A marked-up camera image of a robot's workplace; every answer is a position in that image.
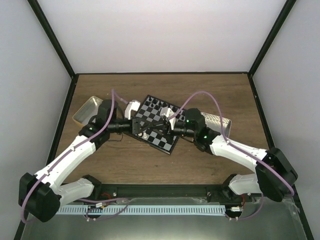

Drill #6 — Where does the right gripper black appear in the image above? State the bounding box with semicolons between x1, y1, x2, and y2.
150;120;197;144

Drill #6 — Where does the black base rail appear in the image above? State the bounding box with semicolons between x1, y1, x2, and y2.
99;184;296;201

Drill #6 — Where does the metal front plate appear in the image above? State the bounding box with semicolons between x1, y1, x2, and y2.
21;198;307;240

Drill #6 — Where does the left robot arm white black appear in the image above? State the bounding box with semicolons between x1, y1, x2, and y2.
18;99;141;223

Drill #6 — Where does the yellow metal tin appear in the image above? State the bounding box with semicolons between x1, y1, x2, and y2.
72;96;103;128

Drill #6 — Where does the light blue slotted cable duct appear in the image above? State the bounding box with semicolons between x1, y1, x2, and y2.
56;205;226;216

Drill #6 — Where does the pink metal tin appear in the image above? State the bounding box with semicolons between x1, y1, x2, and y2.
201;112;232;138

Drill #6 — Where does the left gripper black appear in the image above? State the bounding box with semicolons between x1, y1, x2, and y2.
108;116;154;136

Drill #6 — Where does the black chess pieces row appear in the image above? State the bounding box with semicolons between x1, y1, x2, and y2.
143;95;180;122

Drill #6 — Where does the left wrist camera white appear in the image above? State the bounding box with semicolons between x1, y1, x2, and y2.
124;99;141;120

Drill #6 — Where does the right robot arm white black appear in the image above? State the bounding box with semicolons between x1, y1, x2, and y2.
142;107;298;202

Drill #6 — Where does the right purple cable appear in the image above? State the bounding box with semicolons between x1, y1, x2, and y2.
169;91;296;222

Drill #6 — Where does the black white chess board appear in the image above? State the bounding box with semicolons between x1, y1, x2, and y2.
127;94;180;155

